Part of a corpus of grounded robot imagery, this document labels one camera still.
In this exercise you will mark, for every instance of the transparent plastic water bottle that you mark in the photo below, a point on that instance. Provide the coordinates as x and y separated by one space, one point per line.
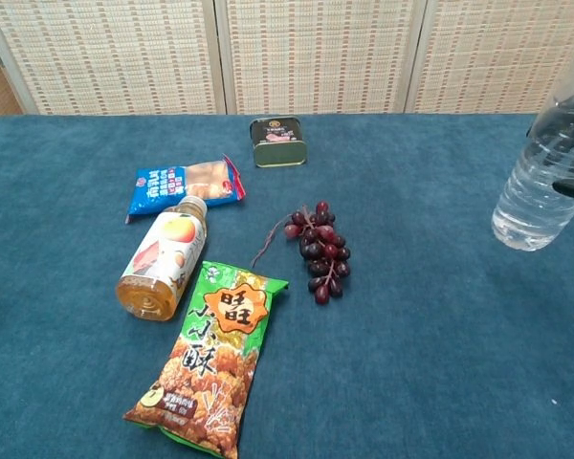
531 205

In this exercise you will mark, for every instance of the peach juice bottle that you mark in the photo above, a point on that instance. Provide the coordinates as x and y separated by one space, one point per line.
165 258

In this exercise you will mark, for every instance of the blue table cloth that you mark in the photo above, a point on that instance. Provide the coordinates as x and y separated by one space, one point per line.
411 334

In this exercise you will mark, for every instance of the red grape bunch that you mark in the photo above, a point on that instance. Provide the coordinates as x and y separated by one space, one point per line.
323 253

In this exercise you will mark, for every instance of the dark green luncheon meat can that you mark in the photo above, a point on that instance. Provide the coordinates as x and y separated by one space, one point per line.
280 154

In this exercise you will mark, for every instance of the green rice cracker bag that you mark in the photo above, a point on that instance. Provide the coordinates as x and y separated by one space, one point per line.
215 363

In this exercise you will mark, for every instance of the blue biscuit packet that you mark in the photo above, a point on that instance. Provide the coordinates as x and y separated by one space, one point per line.
172 189

